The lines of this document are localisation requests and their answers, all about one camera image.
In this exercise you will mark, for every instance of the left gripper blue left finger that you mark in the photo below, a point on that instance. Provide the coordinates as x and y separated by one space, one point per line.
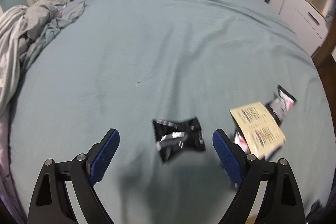
101 154

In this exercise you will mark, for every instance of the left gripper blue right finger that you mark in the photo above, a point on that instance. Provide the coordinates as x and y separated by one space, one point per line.
230 155

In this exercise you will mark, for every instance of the beige paper packet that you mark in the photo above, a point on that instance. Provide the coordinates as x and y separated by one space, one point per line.
259 129

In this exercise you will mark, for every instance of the black snack packet back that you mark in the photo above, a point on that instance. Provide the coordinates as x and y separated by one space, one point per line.
172 137

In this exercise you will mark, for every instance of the pink quilt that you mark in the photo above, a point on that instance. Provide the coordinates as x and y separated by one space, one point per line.
8 194

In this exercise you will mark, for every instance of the brown wooden chair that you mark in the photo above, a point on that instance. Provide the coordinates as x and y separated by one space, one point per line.
325 64

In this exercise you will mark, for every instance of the grey crumpled blanket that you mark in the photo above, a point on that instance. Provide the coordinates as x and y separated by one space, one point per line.
25 32

